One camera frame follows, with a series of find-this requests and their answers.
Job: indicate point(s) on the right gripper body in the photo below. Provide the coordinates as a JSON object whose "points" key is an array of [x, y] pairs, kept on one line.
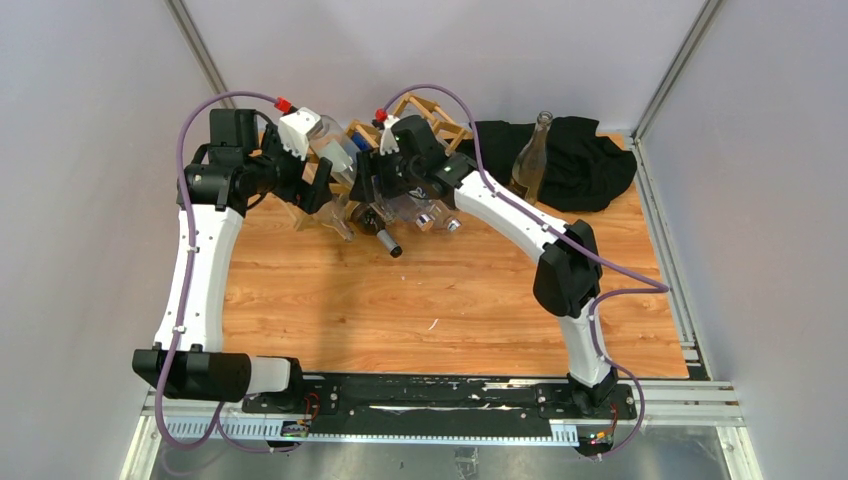
{"points": [[395, 175]]}

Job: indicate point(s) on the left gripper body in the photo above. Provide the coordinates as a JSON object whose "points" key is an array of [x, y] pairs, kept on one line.
{"points": [[289, 182]]}

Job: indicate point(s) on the clear bottle black gold label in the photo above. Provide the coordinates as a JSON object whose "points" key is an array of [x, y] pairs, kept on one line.
{"points": [[530, 165]]}

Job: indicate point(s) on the clear bottle pale label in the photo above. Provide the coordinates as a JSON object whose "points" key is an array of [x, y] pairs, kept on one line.
{"points": [[328, 140]]}

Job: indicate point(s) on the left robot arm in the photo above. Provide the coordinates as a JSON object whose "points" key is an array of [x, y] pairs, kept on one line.
{"points": [[240, 165]]}

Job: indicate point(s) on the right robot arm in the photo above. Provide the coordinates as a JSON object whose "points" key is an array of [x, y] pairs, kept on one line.
{"points": [[568, 272]]}

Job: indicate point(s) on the small clear bottle lower left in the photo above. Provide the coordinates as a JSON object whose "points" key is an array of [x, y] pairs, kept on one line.
{"points": [[333, 215]]}

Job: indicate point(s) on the dark brown wine bottle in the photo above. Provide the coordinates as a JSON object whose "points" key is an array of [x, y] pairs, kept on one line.
{"points": [[369, 223]]}

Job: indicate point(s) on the blue square bottle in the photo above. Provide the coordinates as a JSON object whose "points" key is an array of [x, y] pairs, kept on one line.
{"points": [[416, 211], [444, 218]]}

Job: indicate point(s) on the wooden wine rack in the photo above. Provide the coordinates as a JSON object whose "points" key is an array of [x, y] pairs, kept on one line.
{"points": [[423, 128]]}

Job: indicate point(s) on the black cloth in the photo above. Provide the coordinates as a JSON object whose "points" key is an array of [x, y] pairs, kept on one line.
{"points": [[585, 172]]}

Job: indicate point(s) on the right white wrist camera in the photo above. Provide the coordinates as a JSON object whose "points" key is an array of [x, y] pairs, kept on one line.
{"points": [[388, 140]]}

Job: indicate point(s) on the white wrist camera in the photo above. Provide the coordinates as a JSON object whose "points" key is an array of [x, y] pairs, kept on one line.
{"points": [[388, 140], [294, 130]]}

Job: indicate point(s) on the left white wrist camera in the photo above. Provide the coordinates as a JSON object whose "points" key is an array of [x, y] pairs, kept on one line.
{"points": [[294, 130]]}

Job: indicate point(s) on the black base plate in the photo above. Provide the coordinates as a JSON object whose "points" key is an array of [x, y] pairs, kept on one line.
{"points": [[446, 406]]}

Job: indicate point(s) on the aluminium rail frame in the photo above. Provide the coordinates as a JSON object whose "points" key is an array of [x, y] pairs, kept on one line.
{"points": [[664, 403]]}

